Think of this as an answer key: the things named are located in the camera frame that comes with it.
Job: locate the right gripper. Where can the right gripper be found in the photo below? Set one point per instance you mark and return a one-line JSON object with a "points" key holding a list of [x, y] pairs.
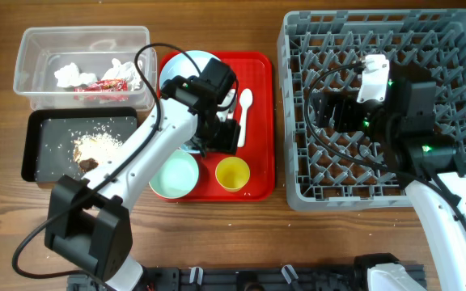
{"points": [[345, 103]]}

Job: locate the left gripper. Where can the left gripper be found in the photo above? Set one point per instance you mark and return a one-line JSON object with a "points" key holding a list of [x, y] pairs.
{"points": [[227, 140]]}

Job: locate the yellow plastic cup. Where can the yellow plastic cup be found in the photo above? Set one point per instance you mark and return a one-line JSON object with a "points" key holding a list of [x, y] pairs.
{"points": [[232, 173]]}

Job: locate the mint green bowl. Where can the mint green bowl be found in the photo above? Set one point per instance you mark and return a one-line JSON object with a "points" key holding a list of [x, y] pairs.
{"points": [[177, 177]]}

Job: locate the white tissue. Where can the white tissue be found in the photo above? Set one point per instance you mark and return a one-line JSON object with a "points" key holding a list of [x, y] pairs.
{"points": [[70, 76], [126, 71]]}

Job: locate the red strawberry cake wrapper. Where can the red strawberry cake wrapper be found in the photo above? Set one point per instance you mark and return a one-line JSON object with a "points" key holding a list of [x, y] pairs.
{"points": [[103, 91]]}

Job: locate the rice and food scraps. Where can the rice and food scraps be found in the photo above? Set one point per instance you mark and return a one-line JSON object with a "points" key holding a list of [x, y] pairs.
{"points": [[93, 150]]}

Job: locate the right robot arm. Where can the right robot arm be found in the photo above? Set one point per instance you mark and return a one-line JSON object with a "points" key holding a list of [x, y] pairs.
{"points": [[393, 105]]}

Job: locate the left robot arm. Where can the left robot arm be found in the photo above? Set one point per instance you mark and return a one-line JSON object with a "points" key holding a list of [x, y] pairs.
{"points": [[88, 220]]}

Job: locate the grey dishwasher rack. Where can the grey dishwasher rack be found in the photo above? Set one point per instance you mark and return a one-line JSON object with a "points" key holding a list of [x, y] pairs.
{"points": [[310, 44]]}

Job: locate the black food waste tray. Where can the black food waste tray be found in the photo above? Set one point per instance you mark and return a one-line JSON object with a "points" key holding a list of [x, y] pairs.
{"points": [[54, 134]]}

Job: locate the clear plastic waste bin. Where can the clear plastic waste bin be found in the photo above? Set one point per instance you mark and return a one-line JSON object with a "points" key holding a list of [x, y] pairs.
{"points": [[44, 50]]}

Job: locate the white plastic fork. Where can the white plastic fork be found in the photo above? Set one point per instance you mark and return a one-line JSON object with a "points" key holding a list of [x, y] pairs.
{"points": [[230, 101]]}

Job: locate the white plastic spoon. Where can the white plastic spoon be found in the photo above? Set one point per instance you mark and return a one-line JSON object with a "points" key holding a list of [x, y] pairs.
{"points": [[245, 101]]}

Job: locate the light blue plate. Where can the light blue plate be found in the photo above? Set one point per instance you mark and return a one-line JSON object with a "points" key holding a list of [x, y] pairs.
{"points": [[180, 65]]}

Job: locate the red plastic tray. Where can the red plastic tray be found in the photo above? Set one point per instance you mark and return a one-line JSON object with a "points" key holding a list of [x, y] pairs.
{"points": [[255, 72]]}

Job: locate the crumpled white tissue in bin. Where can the crumpled white tissue in bin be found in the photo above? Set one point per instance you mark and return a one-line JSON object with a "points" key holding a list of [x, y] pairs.
{"points": [[70, 76]]}

